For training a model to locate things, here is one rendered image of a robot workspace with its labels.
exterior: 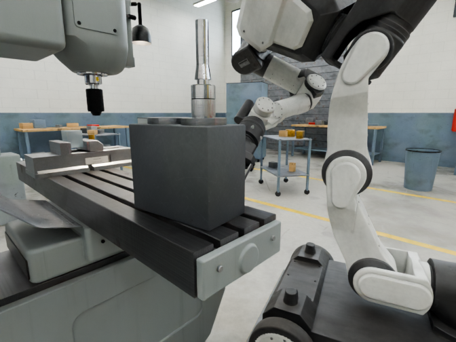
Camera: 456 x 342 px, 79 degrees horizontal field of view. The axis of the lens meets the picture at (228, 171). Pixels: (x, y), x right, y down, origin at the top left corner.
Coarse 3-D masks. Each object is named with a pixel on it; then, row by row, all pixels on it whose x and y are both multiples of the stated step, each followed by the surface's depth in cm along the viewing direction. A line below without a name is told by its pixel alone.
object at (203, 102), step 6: (192, 90) 51; (198, 90) 51; (204, 90) 51; (210, 90) 51; (192, 96) 52; (198, 96) 51; (204, 96) 51; (210, 96) 51; (192, 102) 52; (198, 102) 51; (204, 102) 51; (210, 102) 52; (192, 108) 52; (198, 108) 51; (204, 108) 51; (210, 108) 52; (192, 114) 52; (198, 114) 52; (204, 114) 51; (210, 114) 52
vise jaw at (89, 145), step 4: (84, 140) 102; (88, 140) 101; (92, 140) 102; (96, 140) 103; (84, 144) 102; (88, 144) 101; (92, 144) 102; (96, 144) 103; (100, 144) 104; (80, 148) 105; (84, 148) 102; (88, 148) 101; (92, 148) 102; (96, 148) 103; (100, 148) 104
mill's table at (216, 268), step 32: (64, 192) 81; (96, 192) 75; (128, 192) 75; (96, 224) 68; (128, 224) 56; (160, 224) 53; (224, 224) 55; (256, 224) 54; (160, 256) 49; (192, 256) 43; (224, 256) 45; (256, 256) 52; (192, 288) 44
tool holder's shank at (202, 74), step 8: (200, 24) 49; (200, 32) 50; (200, 40) 50; (208, 40) 51; (200, 48) 50; (208, 48) 51; (200, 56) 50; (208, 56) 52; (200, 64) 51; (208, 64) 52; (200, 72) 51; (208, 72) 51; (200, 80) 51; (208, 80) 52
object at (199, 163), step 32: (160, 128) 53; (192, 128) 48; (224, 128) 50; (160, 160) 54; (192, 160) 49; (224, 160) 51; (160, 192) 56; (192, 192) 50; (224, 192) 52; (192, 224) 52
